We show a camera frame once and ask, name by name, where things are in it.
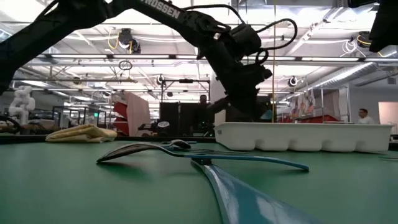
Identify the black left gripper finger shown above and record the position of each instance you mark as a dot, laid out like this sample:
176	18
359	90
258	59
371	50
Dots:
219	105
250	109

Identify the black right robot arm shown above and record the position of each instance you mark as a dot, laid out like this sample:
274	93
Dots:
385	25

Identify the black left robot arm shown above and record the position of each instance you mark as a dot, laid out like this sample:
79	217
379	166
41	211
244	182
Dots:
46	28

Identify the white paper roll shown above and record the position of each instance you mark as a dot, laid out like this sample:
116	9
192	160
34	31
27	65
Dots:
219	119

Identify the person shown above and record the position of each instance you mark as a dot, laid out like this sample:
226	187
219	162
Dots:
203	109
363	116

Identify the black partition panels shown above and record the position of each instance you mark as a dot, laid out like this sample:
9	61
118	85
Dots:
183	116

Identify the white cutlery tray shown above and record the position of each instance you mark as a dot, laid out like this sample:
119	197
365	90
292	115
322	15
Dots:
295	137

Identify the colourful hanging bags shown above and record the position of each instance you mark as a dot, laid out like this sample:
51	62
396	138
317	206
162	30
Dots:
306	102

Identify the round white-faced lamp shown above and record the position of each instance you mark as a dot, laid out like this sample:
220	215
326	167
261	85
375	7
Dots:
163	124

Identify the pale pink sheet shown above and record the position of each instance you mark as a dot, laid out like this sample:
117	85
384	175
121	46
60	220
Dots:
138	115

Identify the white panel rack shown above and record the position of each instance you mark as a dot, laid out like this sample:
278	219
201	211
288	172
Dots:
334	102

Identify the ceiling light strip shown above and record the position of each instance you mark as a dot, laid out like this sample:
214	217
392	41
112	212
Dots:
140	57

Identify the red storage bins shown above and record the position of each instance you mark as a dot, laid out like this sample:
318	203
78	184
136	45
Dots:
119	109

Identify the yellow folded cloth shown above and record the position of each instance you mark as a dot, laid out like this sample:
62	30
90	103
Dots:
81	133

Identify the green table mat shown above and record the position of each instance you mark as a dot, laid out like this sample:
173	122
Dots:
62	186

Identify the black gantry frame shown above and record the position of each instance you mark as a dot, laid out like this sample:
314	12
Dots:
186	81

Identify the black table frame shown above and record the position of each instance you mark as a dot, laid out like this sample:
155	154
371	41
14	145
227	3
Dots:
140	138

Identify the silver ventilation duct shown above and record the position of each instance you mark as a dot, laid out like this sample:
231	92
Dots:
357	71

